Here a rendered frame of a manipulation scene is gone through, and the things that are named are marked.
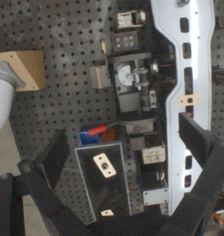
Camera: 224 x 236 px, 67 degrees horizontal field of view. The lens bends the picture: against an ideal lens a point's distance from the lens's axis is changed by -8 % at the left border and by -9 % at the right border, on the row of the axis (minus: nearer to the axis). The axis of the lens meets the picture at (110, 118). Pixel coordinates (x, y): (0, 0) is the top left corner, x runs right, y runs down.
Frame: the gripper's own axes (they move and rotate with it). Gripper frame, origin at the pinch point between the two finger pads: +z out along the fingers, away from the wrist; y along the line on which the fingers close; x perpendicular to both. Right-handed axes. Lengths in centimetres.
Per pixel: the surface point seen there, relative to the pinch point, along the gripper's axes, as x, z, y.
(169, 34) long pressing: 12, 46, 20
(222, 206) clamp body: -67, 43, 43
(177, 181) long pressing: -48, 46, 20
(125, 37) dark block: 12.4, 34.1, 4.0
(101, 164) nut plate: -22.4, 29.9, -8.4
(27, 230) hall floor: -203, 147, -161
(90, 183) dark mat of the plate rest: -29.7, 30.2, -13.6
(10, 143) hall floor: -61, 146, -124
